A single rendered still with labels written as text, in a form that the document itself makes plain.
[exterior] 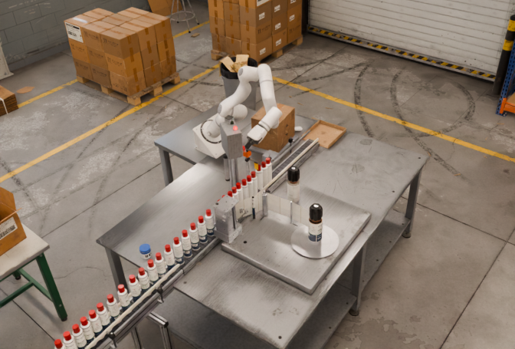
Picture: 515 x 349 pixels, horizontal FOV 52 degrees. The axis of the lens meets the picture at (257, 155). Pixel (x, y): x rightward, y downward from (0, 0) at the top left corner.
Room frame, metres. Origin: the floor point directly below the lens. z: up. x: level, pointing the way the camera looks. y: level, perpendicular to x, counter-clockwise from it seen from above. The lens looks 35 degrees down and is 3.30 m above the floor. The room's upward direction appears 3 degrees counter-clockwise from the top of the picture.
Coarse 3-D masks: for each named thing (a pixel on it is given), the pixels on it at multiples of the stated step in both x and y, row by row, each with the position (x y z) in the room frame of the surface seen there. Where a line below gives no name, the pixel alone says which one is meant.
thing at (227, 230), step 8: (232, 208) 2.52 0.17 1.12; (216, 216) 2.51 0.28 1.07; (232, 216) 2.53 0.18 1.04; (216, 224) 2.51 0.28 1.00; (224, 224) 2.47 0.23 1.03; (232, 224) 2.49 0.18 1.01; (240, 224) 2.56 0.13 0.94; (216, 232) 2.52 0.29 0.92; (224, 232) 2.48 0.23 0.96; (232, 232) 2.49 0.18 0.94; (224, 240) 2.48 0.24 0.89
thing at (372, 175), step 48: (336, 144) 3.59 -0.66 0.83; (384, 144) 3.56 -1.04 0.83; (192, 192) 3.06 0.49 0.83; (336, 192) 2.98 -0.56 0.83; (384, 192) 2.96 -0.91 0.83; (96, 240) 2.59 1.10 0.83; (144, 240) 2.57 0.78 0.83; (192, 288) 2.14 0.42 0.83; (240, 288) 2.12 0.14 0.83; (288, 288) 2.11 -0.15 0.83; (288, 336) 1.78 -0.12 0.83
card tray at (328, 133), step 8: (320, 120) 3.92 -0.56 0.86; (312, 128) 3.83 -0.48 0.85; (320, 128) 3.84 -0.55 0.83; (328, 128) 3.84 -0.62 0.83; (336, 128) 3.82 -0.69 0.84; (344, 128) 3.78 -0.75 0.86; (312, 136) 3.73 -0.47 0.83; (320, 136) 3.72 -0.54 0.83; (328, 136) 3.72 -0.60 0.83; (336, 136) 3.71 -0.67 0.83; (320, 144) 3.60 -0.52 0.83; (328, 144) 3.59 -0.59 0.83
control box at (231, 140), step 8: (224, 128) 2.90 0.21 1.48; (232, 128) 2.89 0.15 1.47; (224, 136) 2.88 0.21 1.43; (232, 136) 2.82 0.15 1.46; (240, 136) 2.83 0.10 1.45; (224, 144) 2.90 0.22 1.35; (232, 144) 2.82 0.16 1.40; (240, 144) 2.83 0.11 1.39; (232, 152) 2.82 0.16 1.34; (240, 152) 2.83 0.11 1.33
